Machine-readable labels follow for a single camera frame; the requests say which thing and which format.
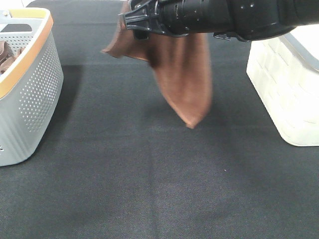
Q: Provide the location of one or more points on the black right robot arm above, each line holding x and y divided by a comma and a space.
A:
246, 20

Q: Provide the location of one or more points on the brown microfibre towel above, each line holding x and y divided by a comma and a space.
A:
181, 66

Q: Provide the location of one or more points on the white plastic storage bin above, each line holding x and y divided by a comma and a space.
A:
285, 73

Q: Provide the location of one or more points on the grey perforated laundry basket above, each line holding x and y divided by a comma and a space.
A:
31, 86

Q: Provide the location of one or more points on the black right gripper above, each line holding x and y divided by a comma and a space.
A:
177, 17

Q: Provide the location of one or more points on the black table cloth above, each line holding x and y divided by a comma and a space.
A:
116, 162

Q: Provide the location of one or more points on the brown towels in basket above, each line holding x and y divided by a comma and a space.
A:
6, 60

